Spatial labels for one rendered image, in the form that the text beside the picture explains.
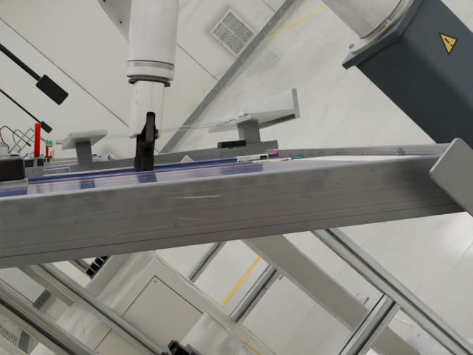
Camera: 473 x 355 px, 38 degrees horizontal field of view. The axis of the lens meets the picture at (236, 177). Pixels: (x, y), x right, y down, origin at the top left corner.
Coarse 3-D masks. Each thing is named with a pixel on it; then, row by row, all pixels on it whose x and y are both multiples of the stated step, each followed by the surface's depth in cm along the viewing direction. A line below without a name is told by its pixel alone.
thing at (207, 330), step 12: (204, 324) 132; (216, 324) 127; (192, 336) 133; (204, 336) 128; (216, 336) 123; (228, 336) 118; (204, 348) 123; (216, 348) 119; (228, 348) 115; (240, 348) 111; (252, 348) 130
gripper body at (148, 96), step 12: (132, 84) 125; (144, 84) 119; (156, 84) 119; (168, 84) 122; (132, 96) 123; (144, 96) 118; (156, 96) 119; (132, 108) 122; (144, 108) 118; (156, 108) 119; (132, 120) 120; (144, 120) 118; (156, 120) 119; (132, 132) 119; (144, 132) 120; (156, 132) 125
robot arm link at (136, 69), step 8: (128, 64) 121; (136, 64) 120; (144, 64) 119; (152, 64) 119; (160, 64) 120; (168, 64) 121; (128, 72) 121; (136, 72) 120; (144, 72) 119; (152, 72) 119; (160, 72) 120; (168, 72) 121; (168, 80) 125
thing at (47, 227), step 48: (48, 192) 63; (96, 192) 63; (144, 192) 64; (192, 192) 65; (240, 192) 66; (288, 192) 67; (336, 192) 68; (384, 192) 70; (432, 192) 71; (0, 240) 61; (48, 240) 62; (96, 240) 63; (144, 240) 64; (192, 240) 65
